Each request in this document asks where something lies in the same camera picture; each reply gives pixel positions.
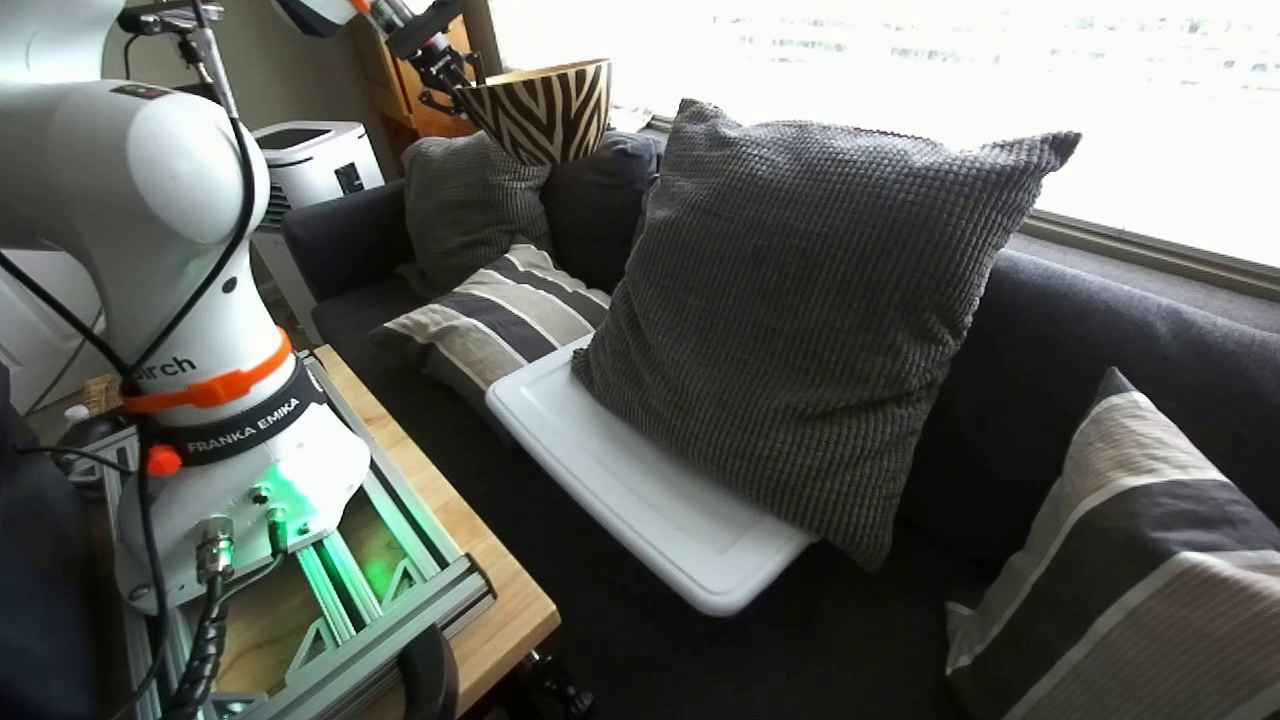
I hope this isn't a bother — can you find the grey window sill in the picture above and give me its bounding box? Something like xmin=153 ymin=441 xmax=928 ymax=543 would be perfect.
xmin=1009 ymin=204 xmax=1280 ymax=299

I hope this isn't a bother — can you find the small grey cushion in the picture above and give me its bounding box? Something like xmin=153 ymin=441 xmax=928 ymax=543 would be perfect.
xmin=399 ymin=129 xmax=556 ymax=294

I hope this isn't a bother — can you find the wooden table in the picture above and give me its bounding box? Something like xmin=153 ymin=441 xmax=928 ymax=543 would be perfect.
xmin=213 ymin=338 xmax=563 ymax=720

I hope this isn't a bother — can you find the white plastic tray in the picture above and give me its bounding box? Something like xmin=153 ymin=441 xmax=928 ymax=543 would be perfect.
xmin=485 ymin=336 xmax=821 ymax=620

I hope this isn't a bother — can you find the white flat object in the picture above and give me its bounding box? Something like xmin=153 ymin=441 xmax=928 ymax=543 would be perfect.
xmin=605 ymin=103 xmax=663 ymax=139

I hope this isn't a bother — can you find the large dark grey cushion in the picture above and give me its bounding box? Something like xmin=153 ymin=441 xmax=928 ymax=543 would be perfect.
xmin=571 ymin=95 xmax=1086 ymax=576

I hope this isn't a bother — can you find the dark blue sofa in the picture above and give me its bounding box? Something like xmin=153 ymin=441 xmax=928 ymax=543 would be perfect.
xmin=279 ymin=112 xmax=1280 ymax=720

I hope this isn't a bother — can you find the black yellow patterned bowl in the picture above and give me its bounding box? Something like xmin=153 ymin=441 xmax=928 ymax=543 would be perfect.
xmin=455 ymin=51 xmax=616 ymax=170

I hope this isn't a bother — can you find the black curved handle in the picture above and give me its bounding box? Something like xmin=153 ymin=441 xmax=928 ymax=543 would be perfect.
xmin=398 ymin=624 xmax=465 ymax=720

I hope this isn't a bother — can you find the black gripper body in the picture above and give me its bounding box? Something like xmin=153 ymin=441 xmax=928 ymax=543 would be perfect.
xmin=378 ymin=0 xmax=470 ymax=73

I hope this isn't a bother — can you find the black camera on stand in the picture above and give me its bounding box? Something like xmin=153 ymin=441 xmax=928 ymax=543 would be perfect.
xmin=117 ymin=0 xmax=249 ymax=121

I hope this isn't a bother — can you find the beige grey striped cushion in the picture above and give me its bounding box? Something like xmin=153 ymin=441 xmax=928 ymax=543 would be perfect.
xmin=380 ymin=237 xmax=616 ymax=407
xmin=943 ymin=364 xmax=1280 ymax=720

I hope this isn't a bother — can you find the white air purifier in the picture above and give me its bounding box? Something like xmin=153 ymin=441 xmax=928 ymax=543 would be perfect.
xmin=249 ymin=121 xmax=387 ymax=242

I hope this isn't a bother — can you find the dark blue cushion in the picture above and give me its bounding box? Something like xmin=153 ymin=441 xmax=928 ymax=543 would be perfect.
xmin=541 ymin=129 xmax=668 ymax=294

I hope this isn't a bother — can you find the black braided cable bundle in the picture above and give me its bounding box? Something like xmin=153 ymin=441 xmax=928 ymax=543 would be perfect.
xmin=133 ymin=453 xmax=241 ymax=720

